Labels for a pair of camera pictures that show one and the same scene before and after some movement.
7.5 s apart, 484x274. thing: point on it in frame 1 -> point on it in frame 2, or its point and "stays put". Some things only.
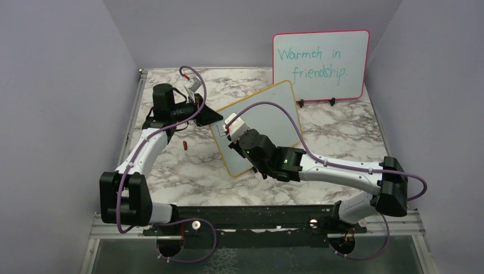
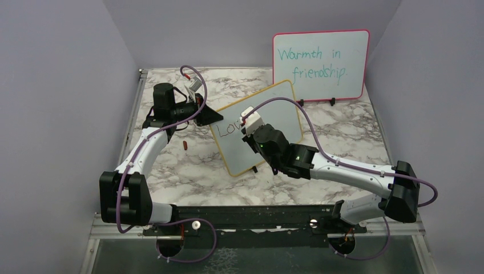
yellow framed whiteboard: [270, 120] stays put
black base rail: [252, 226] stays put
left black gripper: [207, 115] stays put
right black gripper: [236, 146] -> [249, 140]
